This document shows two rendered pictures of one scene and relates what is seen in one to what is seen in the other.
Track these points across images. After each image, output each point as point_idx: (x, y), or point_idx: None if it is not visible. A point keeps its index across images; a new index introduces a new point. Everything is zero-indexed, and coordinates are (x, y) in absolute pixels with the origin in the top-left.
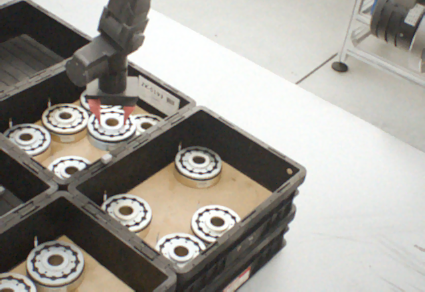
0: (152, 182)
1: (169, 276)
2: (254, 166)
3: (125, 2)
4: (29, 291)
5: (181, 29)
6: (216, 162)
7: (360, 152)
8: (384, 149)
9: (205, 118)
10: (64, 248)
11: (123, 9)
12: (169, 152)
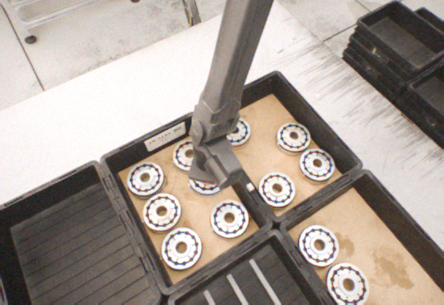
0: None
1: (365, 173)
2: (246, 99)
3: (235, 103)
4: (342, 267)
5: (27, 104)
6: None
7: (201, 47)
8: (202, 36)
9: None
10: (306, 236)
11: (233, 109)
12: None
